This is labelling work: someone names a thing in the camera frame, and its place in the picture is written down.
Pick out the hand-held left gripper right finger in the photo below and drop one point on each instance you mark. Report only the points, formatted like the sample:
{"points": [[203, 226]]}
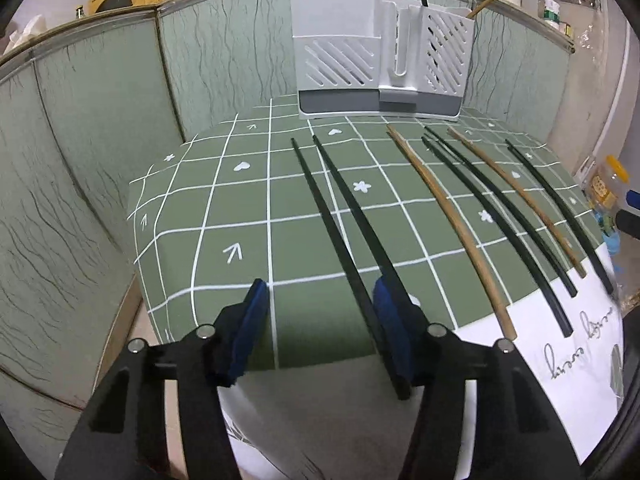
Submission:
{"points": [[390, 330]]}

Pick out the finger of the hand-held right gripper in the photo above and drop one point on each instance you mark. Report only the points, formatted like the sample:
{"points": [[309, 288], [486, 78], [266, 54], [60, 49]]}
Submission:
{"points": [[629, 225]]}

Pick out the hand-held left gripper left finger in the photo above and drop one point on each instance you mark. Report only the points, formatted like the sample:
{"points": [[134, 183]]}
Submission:
{"points": [[250, 325]]}

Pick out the wooden chopstick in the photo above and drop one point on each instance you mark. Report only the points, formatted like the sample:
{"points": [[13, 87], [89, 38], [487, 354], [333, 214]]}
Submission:
{"points": [[487, 2], [475, 260], [540, 215]]}

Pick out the white utensil holder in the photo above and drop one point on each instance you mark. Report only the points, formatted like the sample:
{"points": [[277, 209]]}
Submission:
{"points": [[340, 20]]}

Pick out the blue printed snack bag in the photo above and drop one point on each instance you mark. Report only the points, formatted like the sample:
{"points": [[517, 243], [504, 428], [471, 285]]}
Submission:
{"points": [[610, 235]]}

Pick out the yellow lid plastic jar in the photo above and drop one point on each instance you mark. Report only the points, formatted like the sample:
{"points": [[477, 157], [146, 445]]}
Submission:
{"points": [[607, 185]]}

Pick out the green grid tablecloth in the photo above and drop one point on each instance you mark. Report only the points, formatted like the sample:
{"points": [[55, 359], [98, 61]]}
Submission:
{"points": [[225, 210]]}

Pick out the green label white jar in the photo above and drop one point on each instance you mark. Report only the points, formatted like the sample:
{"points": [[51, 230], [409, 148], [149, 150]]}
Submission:
{"points": [[552, 12]]}

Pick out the white plastic container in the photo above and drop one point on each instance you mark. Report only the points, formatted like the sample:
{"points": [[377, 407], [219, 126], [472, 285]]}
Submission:
{"points": [[25, 35]]}

